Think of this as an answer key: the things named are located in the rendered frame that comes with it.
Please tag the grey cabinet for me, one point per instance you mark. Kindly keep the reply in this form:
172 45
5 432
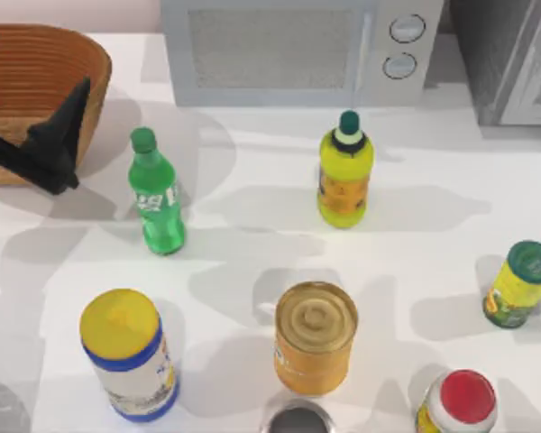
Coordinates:
500 58

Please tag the pale microwave oven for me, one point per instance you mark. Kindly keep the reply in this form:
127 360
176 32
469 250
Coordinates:
297 49

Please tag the yellow jar with red lid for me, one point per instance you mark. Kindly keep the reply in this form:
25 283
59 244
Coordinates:
460 406

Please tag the brown woven basket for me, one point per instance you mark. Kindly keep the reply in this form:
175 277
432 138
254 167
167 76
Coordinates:
40 81

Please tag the yellow can with green lid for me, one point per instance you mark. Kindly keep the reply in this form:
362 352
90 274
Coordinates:
518 288

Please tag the grey cabinet door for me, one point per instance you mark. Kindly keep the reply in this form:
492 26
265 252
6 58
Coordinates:
534 67

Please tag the round microwave knob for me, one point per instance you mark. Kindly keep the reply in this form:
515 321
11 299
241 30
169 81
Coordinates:
400 66
407 28

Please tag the microwave door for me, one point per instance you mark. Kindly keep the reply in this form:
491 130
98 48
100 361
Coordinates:
270 49

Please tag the white blue can yellow lid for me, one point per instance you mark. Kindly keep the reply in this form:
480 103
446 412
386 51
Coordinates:
131 356

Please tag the yellow bottle with green cap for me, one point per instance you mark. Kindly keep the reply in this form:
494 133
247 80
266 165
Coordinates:
345 180

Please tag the golden tin can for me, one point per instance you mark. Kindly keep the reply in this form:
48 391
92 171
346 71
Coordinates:
313 343

